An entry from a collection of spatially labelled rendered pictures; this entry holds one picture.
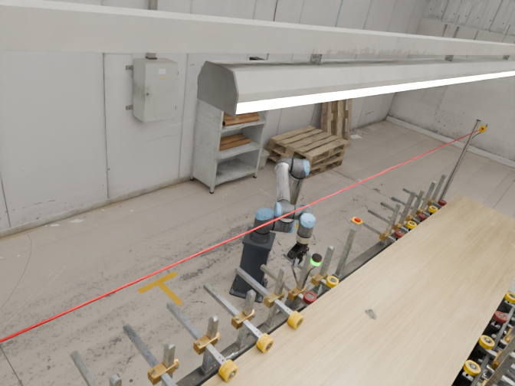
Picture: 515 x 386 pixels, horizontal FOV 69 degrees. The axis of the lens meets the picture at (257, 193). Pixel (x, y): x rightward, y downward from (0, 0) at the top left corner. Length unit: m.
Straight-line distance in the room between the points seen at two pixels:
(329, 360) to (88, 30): 1.91
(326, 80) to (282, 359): 1.51
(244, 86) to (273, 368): 1.57
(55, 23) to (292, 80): 0.47
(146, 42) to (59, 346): 2.86
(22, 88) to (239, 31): 3.23
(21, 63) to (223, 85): 3.14
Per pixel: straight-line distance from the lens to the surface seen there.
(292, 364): 2.08
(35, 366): 3.22
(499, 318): 3.02
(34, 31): 0.55
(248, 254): 3.29
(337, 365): 2.16
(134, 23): 0.59
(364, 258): 3.27
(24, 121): 3.92
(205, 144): 4.85
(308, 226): 2.22
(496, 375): 2.47
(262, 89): 0.76
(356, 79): 1.04
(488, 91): 9.62
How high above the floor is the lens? 2.53
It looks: 29 degrees down
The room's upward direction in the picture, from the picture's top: 11 degrees clockwise
